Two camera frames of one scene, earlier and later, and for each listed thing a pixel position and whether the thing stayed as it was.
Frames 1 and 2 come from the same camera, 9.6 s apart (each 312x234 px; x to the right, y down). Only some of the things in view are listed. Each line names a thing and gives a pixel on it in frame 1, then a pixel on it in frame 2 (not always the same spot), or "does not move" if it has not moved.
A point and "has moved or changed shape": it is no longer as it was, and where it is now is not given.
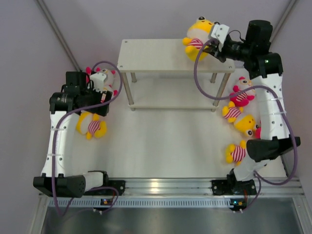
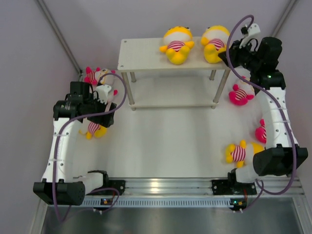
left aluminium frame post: [56, 29] does not move
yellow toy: [245, 124] has moved or changed shape
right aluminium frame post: [283, 19] does not move
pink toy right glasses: [258, 131] does not move
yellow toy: [198, 33] to [177, 41]
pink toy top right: [242, 99] does not move
